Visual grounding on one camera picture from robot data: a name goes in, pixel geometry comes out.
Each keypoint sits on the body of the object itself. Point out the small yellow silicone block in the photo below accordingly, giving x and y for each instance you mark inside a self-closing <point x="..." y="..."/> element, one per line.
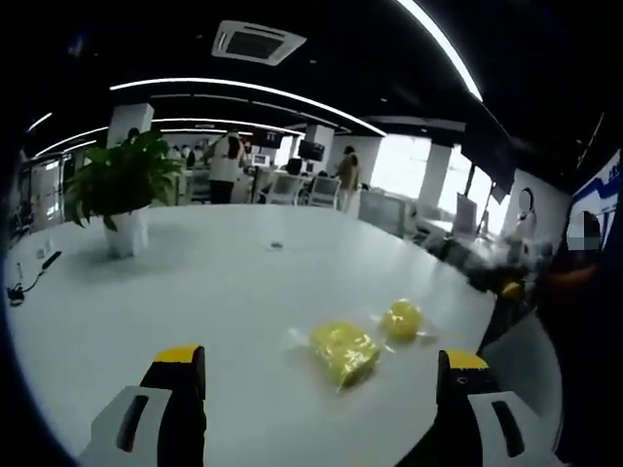
<point x="402" y="319"/>

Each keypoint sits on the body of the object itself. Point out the grey office partition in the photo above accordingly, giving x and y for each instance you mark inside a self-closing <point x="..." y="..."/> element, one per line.
<point x="385" y="210"/>

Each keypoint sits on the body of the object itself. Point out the long ceiling light strip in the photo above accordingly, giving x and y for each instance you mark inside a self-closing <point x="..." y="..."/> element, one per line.
<point x="443" y="44"/>
<point x="248" y="90"/>

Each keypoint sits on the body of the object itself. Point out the large yellow silicone block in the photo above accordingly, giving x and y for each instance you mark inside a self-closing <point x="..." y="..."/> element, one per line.
<point x="346" y="354"/>

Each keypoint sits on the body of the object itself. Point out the green potted plant white pot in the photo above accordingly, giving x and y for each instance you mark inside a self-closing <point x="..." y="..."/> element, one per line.
<point x="124" y="180"/>

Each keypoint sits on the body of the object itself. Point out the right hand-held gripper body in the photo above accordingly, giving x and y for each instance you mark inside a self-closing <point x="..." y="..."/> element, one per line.
<point x="528" y="250"/>

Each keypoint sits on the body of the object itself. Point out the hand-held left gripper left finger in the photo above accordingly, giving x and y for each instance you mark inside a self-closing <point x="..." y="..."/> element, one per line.
<point x="165" y="418"/>

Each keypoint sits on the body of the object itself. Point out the dark wall monitor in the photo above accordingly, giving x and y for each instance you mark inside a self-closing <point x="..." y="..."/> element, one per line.
<point x="311" y="149"/>

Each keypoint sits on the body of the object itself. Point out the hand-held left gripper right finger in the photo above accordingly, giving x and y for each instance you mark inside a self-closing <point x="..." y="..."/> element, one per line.
<point x="462" y="418"/>

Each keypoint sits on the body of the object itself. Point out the grey office chair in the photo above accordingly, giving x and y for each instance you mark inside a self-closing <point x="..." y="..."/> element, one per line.
<point x="284" y="189"/>
<point x="324" y="190"/>

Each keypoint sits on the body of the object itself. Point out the blue white wall banner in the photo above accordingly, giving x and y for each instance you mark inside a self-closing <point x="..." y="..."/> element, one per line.
<point x="601" y="194"/>

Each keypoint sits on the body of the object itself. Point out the ceiling air conditioner vent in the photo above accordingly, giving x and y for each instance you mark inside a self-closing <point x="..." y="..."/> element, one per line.
<point x="258" y="43"/>

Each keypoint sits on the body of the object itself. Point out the person's dark blue clothing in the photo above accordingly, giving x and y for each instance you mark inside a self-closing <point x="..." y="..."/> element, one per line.
<point x="589" y="350"/>

